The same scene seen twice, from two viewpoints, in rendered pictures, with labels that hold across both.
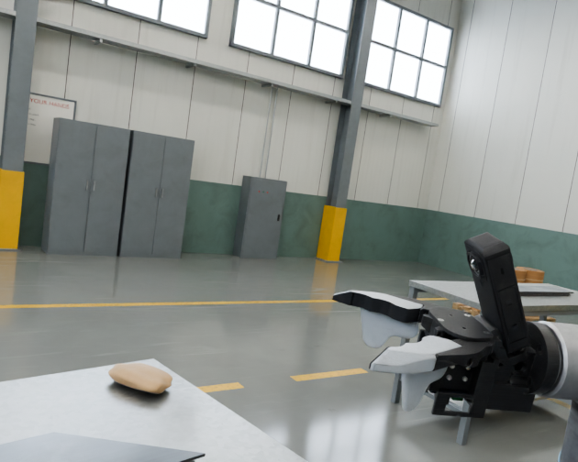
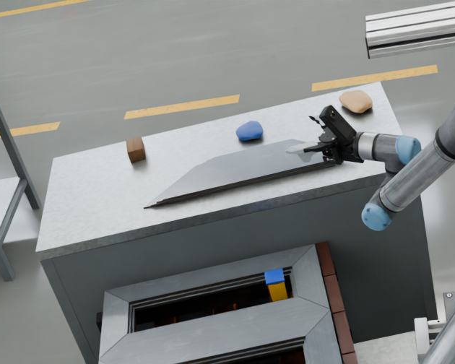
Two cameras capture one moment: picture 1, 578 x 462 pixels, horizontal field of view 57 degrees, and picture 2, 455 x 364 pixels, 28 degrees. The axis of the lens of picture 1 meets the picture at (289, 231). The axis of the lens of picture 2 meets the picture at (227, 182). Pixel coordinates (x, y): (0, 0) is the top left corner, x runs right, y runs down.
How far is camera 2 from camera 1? 2.24 m
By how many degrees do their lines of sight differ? 54
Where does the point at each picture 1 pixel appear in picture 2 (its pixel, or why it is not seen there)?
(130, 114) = not seen: outside the picture
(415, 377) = (301, 154)
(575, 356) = (361, 148)
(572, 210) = not seen: outside the picture
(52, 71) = not seen: outside the picture
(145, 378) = (353, 103)
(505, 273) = (327, 122)
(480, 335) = (327, 140)
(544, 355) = (353, 146)
